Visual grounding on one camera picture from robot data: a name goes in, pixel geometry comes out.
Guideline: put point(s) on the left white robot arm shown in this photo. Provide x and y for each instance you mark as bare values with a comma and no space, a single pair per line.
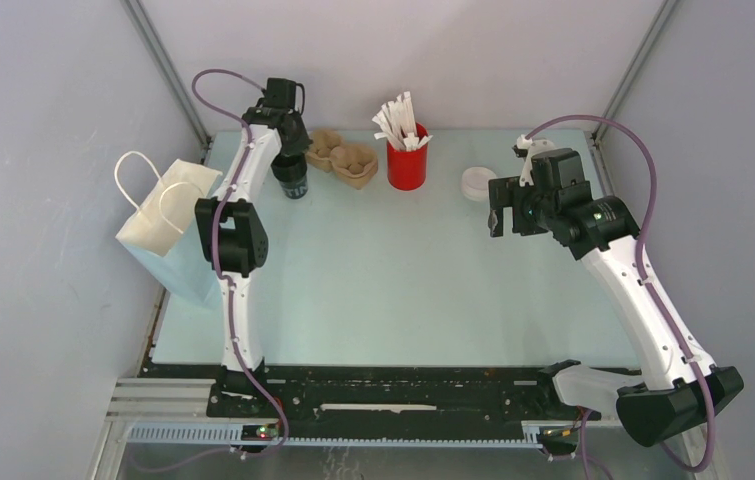
274,141

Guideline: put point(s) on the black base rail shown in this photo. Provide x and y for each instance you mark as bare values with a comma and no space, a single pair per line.
380,405

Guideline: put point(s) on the black paper coffee cup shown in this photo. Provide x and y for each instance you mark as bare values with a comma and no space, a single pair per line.
291,173

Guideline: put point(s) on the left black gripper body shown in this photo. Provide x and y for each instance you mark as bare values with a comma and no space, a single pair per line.
299,142

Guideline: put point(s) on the light blue paper bag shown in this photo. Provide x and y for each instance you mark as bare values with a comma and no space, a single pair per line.
162,234

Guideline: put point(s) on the white plastic cup lid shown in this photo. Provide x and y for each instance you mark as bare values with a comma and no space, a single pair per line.
475,183

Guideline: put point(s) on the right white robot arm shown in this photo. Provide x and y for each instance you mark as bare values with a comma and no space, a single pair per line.
679,385

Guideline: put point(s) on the brown cardboard cup carrier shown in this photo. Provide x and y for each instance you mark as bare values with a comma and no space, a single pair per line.
355,164

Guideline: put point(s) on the red ribbed cup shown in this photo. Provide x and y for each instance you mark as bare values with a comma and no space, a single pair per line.
406,170

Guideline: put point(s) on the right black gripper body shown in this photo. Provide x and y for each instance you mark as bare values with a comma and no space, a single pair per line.
530,210

